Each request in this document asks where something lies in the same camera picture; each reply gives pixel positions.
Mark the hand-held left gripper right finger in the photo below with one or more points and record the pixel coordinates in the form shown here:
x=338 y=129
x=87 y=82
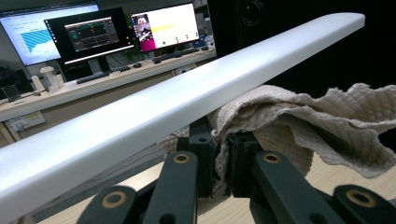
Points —
x=241 y=161

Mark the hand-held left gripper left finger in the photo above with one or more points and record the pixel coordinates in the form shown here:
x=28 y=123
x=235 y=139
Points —
x=202 y=155

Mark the white desk lamp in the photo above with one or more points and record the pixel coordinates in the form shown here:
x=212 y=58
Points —
x=155 y=118

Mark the beige cloth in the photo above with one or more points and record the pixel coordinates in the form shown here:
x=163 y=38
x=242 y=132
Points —
x=311 y=124

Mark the black keyboard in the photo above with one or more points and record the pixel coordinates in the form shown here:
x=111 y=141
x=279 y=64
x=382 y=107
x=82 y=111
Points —
x=174 y=55
x=93 y=77

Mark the beige wooden desk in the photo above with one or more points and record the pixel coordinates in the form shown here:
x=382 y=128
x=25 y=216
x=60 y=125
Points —
x=93 y=90

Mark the monitor with bright screen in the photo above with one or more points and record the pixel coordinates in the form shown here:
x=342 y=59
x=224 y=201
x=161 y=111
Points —
x=171 y=26

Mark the monitor with dark screen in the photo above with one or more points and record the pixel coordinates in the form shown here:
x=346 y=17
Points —
x=93 y=34

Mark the white container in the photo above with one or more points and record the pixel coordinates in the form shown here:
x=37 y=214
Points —
x=49 y=77

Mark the small dark tablet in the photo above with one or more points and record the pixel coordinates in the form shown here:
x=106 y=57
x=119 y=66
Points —
x=11 y=92

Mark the monitor with blue chart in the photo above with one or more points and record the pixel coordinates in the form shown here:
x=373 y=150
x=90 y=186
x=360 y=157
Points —
x=28 y=37

